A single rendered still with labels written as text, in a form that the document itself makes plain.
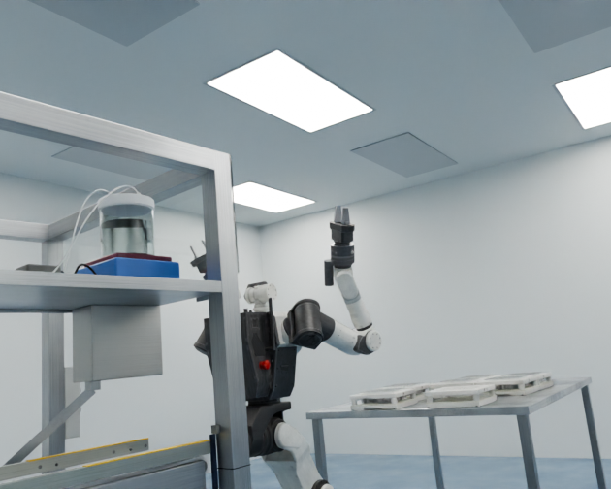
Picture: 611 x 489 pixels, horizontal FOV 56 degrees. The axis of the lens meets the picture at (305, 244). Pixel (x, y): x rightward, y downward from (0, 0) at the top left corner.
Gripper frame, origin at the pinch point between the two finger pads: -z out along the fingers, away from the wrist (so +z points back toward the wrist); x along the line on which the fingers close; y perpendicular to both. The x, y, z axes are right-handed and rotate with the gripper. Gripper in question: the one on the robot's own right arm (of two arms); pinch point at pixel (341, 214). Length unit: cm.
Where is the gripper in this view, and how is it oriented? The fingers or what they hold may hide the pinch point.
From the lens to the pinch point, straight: 210.3
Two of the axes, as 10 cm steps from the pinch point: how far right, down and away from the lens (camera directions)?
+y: 8.9, -1.3, 4.4
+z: 0.3, 9.8, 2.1
